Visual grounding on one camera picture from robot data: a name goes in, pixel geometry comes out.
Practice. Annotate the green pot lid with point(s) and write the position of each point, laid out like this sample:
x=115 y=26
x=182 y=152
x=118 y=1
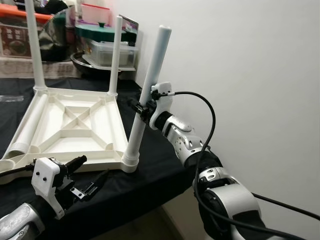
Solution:
x=97 y=32

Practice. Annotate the clear plastic container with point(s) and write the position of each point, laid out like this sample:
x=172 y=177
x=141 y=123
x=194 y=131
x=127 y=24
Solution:
x=100 y=54

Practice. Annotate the beige cloth covered table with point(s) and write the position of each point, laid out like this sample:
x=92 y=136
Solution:
x=60 y=69

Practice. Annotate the dark picture frame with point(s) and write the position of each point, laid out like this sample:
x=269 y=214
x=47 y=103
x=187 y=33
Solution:
x=130 y=22

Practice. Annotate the white plastic children table top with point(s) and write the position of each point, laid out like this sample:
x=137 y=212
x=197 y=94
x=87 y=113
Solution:
x=85 y=130

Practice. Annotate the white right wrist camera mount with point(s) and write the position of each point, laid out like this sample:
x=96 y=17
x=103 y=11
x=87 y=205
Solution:
x=162 y=100

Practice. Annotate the orange lid storage box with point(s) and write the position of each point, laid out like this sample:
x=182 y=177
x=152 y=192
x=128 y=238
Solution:
x=15 y=37

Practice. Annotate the dark metal basin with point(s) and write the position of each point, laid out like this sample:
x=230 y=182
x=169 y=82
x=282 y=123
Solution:
x=85 y=65

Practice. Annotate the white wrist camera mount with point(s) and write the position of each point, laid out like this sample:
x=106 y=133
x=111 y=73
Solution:
x=44 y=180
x=162 y=100

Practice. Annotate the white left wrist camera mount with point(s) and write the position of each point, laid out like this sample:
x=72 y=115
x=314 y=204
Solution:
x=44 y=180

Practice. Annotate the pink box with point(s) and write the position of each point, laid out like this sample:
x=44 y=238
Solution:
x=95 y=14

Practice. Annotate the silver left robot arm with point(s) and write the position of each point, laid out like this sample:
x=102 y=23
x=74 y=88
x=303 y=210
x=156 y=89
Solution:
x=20 y=222

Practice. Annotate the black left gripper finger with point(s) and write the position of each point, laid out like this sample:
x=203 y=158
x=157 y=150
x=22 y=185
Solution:
x=95 y=187
x=75 y=162

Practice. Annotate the black tablecloth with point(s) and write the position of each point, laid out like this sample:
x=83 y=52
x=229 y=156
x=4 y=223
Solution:
x=150 y=180

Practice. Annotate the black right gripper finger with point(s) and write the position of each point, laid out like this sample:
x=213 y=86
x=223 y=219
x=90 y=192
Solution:
x=136 y=106

